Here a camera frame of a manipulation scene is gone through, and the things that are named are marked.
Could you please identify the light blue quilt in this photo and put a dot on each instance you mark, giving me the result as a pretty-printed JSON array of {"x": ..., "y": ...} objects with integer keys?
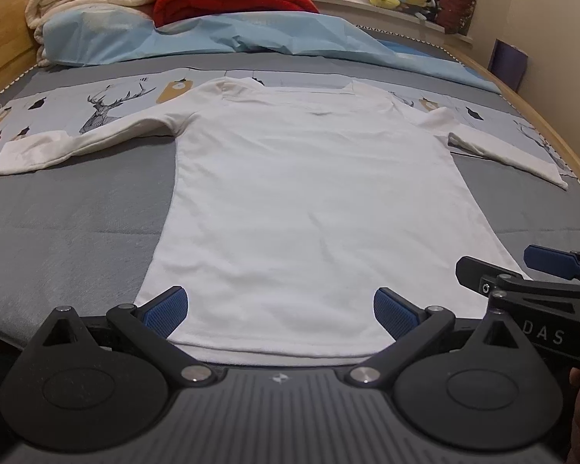
[{"x": 270, "y": 34}]

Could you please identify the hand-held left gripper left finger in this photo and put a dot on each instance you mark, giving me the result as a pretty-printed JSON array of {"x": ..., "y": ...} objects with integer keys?
[{"x": 168, "y": 310}]

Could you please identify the red folded blanket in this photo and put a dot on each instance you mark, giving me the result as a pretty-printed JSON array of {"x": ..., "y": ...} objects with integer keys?
[{"x": 222, "y": 0}]

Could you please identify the wooden bed frame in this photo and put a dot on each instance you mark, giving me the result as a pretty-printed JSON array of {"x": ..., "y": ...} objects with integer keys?
[{"x": 536, "y": 116}]

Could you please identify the windowsill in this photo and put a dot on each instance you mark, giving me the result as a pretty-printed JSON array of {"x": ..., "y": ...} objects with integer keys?
[{"x": 367, "y": 14}]

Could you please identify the purple box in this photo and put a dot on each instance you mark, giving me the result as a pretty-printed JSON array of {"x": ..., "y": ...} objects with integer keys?
[{"x": 508, "y": 65}]

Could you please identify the white long-sleeve shirt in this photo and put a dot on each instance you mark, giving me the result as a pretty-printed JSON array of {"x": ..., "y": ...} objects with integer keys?
[{"x": 309, "y": 203}]

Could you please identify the grey printed bed sheet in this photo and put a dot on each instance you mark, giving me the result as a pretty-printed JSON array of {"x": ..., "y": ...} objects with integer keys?
[{"x": 77, "y": 232}]

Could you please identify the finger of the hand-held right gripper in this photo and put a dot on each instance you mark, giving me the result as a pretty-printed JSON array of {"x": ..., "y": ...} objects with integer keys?
[
  {"x": 551, "y": 260},
  {"x": 476, "y": 273}
]

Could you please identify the dark red cushion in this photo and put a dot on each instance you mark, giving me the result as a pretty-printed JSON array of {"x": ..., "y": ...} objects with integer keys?
[{"x": 457, "y": 5}]

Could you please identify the wooden headboard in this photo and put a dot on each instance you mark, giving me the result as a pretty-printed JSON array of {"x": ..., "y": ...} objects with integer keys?
[{"x": 5, "y": 24}]

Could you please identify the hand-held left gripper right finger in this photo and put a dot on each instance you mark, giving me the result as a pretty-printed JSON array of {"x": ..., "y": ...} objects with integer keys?
[{"x": 391, "y": 310}]

